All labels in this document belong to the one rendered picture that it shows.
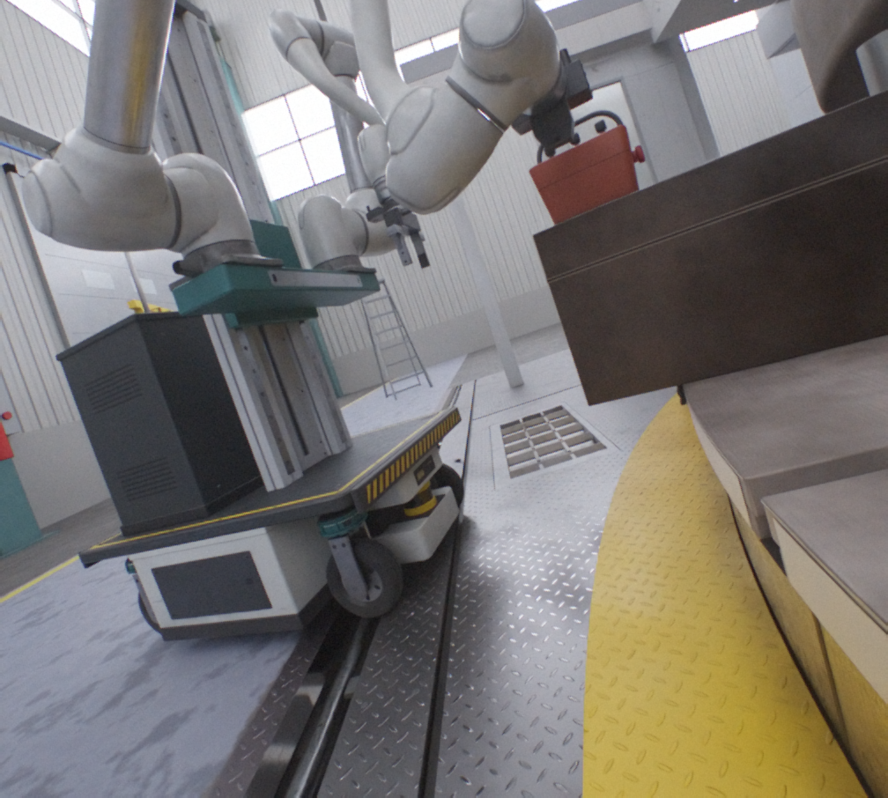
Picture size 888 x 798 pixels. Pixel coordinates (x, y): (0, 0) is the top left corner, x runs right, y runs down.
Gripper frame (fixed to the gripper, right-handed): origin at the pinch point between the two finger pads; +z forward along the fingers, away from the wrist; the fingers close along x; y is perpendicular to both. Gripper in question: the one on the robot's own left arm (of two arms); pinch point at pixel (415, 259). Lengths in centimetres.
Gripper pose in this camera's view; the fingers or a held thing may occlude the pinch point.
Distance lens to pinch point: 130.1
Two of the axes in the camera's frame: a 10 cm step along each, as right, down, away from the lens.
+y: 9.0, -2.9, -3.2
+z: 3.2, 9.4, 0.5
